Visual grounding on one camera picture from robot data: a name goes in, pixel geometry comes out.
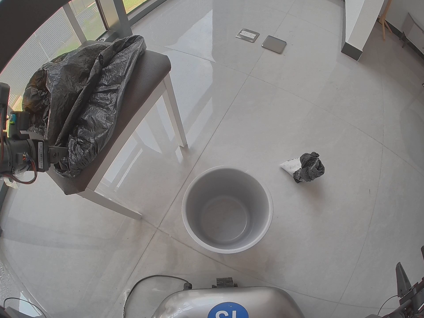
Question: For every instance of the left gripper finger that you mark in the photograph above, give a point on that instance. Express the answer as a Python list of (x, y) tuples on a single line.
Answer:
[(57, 154)]

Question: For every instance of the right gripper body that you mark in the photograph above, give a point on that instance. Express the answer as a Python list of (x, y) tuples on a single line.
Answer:
[(414, 298)]

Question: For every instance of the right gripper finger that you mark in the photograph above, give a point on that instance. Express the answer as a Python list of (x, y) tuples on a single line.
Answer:
[(422, 255), (403, 280)]

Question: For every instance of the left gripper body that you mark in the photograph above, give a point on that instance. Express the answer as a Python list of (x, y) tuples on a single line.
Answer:
[(31, 156)]

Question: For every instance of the black plastic bag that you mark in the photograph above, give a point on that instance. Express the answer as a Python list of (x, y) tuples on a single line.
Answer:
[(86, 94)]

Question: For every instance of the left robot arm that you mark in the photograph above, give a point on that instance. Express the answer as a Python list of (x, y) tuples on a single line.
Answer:
[(5, 157)]

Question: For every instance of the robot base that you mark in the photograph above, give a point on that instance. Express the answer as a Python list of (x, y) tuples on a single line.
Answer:
[(198, 303)]

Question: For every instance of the crumpled black plastic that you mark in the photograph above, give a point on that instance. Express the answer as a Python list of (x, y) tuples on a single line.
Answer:
[(309, 169)]

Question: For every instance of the white trash bin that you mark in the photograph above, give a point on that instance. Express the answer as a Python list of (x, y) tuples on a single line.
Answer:
[(225, 204)]

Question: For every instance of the white chair with grey seat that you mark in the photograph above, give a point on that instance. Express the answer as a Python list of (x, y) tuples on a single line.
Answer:
[(145, 75)]

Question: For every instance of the window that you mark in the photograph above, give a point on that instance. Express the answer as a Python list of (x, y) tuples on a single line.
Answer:
[(112, 5)]

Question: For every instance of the clear printed wrapper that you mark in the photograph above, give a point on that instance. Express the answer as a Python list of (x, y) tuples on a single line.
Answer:
[(290, 165)]

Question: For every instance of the wooden stand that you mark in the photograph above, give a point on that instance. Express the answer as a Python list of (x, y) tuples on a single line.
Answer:
[(388, 8)]

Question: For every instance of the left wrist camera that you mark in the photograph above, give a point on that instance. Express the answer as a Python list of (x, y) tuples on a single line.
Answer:
[(21, 121)]

